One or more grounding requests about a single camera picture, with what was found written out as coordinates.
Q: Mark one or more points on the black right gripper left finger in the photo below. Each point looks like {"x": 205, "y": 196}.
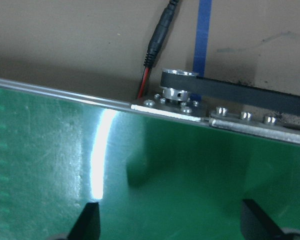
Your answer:
{"x": 88, "y": 224}

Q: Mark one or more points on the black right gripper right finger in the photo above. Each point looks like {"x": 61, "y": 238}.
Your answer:
{"x": 256, "y": 224}

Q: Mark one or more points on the green conveyor belt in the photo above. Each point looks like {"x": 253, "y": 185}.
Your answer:
{"x": 160, "y": 168}

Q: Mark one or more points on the black timing belt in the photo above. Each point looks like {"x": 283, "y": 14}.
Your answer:
{"x": 247, "y": 95}

